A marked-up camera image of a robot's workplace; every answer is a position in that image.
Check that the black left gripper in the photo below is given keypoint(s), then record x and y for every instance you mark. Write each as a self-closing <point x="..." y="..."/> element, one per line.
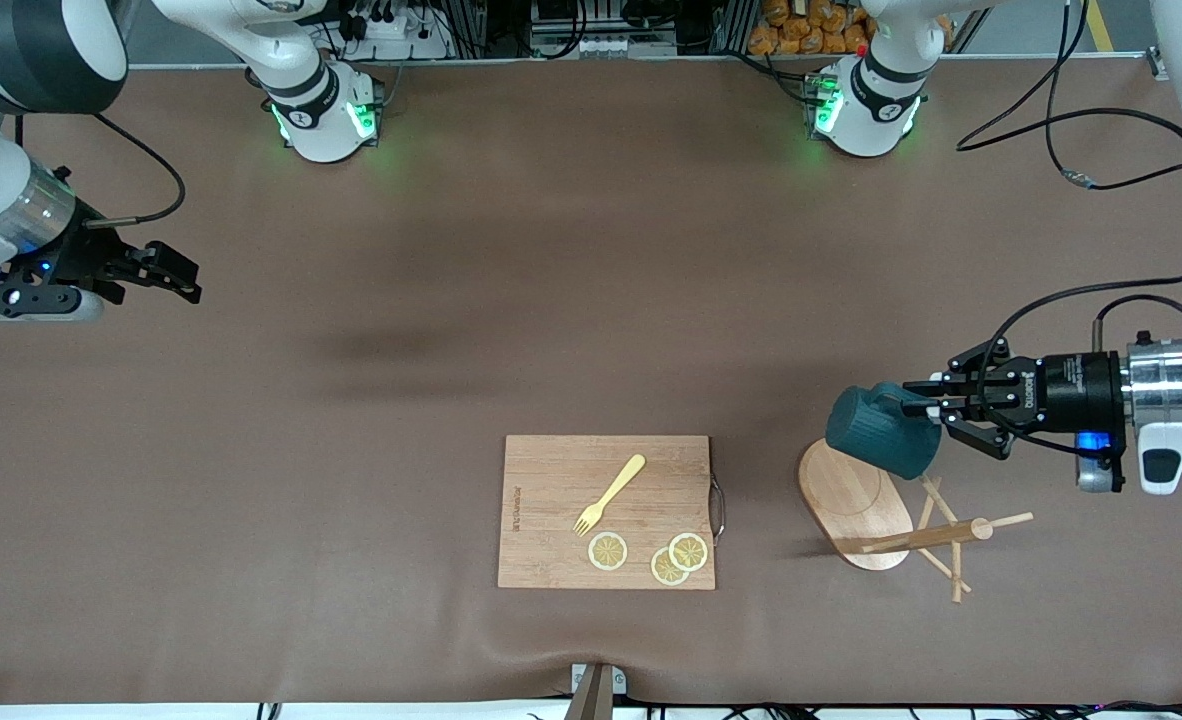
<point x="1073" y="391"/>

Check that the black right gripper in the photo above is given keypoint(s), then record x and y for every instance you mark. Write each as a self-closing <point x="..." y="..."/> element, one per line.
<point x="84" y="258"/>

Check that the dark green mug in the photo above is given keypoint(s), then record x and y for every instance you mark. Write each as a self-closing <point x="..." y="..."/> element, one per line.
<point x="876" y="430"/>

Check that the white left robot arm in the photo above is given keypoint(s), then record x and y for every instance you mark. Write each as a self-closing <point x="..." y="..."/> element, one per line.
<point x="1166" y="390"/>

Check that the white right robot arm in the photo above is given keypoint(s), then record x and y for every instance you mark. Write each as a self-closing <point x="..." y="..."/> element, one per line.
<point x="316" y="115"/>

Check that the wooden mug rack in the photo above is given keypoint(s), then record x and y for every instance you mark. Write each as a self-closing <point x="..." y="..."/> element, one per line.
<point x="851" y="505"/>

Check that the white power strip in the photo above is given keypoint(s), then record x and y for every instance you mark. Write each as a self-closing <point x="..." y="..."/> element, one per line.
<point x="401" y="40"/>

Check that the lemon slice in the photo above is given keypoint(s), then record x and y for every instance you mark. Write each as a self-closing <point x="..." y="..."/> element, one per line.
<point x="689" y="551"/>
<point x="608" y="551"/>
<point x="663" y="570"/>

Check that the yellow plastic fork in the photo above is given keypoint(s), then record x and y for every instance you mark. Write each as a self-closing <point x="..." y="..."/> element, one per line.
<point x="613" y="490"/>

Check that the brown table mat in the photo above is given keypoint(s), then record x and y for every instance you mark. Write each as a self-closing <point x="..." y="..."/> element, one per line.
<point x="591" y="300"/>

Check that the orange packaged items pile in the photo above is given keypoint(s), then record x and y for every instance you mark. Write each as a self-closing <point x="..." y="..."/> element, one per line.
<point x="801" y="30"/>

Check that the wooden cutting board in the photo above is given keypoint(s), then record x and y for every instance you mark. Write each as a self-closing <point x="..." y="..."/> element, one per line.
<point x="551" y="500"/>

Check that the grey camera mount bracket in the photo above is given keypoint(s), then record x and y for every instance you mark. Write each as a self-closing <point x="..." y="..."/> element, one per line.
<point x="596" y="690"/>

